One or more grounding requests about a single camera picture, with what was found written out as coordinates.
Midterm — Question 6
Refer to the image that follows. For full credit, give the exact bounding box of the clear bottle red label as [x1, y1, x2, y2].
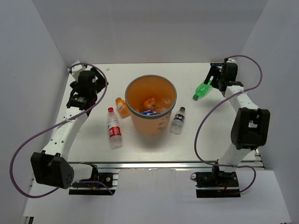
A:
[107, 107, 122, 149]

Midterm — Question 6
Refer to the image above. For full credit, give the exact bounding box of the orange plastic bin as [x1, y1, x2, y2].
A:
[125, 75, 177, 134]

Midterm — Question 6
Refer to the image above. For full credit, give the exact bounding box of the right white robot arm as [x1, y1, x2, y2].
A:
[204, 61, 271, 186]

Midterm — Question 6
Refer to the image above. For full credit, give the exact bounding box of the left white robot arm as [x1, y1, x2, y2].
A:
[30, 65, 107, 189]

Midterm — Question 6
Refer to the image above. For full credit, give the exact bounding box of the right blue table sticker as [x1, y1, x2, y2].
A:
[210, 63, 223, 68]

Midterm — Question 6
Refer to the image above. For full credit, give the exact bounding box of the clear bottle black cap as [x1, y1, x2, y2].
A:
[170, 107, 185, 134]

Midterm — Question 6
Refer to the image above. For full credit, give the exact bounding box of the orange juice bottle wide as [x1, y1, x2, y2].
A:
[140, 98, 159, 112]

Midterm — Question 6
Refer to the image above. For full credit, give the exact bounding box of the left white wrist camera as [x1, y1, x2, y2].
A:
[67, 61, 84, 81]

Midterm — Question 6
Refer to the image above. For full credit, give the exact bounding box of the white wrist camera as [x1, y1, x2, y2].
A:
[223, 57, 236, 64]
[67, 61, 84, 81]

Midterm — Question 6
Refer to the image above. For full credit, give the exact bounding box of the small orange juice bottle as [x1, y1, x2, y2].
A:
[115, 98, 130, 118]

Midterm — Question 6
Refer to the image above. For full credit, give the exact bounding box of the clear bottle blue label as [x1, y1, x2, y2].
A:
[157, 98, 173, 113]

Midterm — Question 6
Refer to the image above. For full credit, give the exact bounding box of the crushed bottle inside bin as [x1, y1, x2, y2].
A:
[140, 110, 161, 116]

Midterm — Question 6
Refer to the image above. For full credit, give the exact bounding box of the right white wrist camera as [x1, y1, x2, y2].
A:
[223, 57, 236, 64]

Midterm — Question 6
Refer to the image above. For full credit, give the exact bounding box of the aluminium table rail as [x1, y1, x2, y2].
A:
[67, 161, 267, 170]

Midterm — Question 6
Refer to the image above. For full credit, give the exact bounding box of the green plastic bottle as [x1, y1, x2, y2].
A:
[192, 80, 211, 101]

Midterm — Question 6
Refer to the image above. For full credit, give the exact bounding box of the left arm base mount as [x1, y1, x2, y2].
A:
[69, 163, 117, 196]

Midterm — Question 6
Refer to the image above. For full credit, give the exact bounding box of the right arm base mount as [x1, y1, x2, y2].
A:
[190, 166, 241, 198]

